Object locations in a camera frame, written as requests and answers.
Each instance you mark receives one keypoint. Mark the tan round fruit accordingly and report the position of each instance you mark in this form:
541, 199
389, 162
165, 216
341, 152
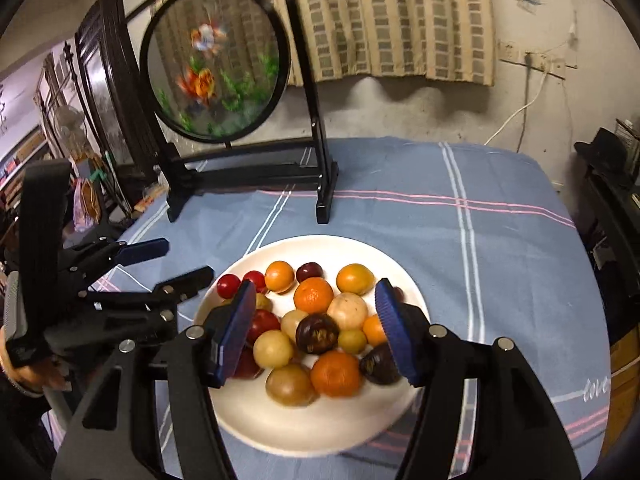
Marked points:
349, 311

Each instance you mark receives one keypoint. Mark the dark red apple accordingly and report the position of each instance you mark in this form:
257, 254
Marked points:
262, 321

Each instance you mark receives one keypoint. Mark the large dark purple fruit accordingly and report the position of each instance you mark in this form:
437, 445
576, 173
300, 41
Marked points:
378, 366

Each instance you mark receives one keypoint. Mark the operator hand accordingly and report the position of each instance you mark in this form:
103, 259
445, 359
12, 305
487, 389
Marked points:
34, 377

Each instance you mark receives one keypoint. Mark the wall power sockets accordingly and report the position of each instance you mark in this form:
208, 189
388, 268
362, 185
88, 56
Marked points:
544, 62

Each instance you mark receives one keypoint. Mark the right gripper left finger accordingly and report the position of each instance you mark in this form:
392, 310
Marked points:
113, 434

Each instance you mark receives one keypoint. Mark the goldfish screen black stand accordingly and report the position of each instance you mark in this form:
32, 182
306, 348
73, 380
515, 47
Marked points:
212, 72

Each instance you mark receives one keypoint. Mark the green-yellow tomato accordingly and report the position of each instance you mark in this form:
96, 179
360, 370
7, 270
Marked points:
355, 278

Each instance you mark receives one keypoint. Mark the small yellow-green fruit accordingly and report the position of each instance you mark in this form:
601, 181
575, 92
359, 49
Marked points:
352, 342

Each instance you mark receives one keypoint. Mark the pale yellow fruit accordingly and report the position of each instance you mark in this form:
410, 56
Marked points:
273, 349

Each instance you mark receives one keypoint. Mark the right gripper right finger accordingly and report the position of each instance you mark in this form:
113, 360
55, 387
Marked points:
517, 432

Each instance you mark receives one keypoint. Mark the beige checked curtain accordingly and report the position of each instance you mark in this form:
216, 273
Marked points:
448, 40

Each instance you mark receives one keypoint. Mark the small orange mandarin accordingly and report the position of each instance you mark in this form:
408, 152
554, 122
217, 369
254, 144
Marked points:
314, 295

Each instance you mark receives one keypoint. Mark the black desk shelf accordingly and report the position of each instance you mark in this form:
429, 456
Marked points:
609, 228

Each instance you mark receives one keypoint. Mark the white round plate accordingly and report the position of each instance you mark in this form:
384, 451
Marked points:
329, 425

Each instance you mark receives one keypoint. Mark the red tomato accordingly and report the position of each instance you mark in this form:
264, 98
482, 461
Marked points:
258, 279
227, 286

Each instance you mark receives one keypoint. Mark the tan fruit upper right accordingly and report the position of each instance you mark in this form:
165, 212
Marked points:
290, 322

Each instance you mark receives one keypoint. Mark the large orange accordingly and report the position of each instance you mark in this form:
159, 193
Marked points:
336, 374

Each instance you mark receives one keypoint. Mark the small dark passion fruit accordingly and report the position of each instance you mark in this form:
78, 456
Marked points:
317, 334

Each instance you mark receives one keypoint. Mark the orange tomato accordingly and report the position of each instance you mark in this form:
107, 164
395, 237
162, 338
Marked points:
279, 277

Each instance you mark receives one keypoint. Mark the dark wooden cabinet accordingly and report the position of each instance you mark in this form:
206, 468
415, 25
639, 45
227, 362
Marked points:
109, 77

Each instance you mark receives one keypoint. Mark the black hat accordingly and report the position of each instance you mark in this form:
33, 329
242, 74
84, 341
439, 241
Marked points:
605, 153

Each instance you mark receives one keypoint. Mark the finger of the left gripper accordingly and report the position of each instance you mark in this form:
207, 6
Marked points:
166, 294
92, 260

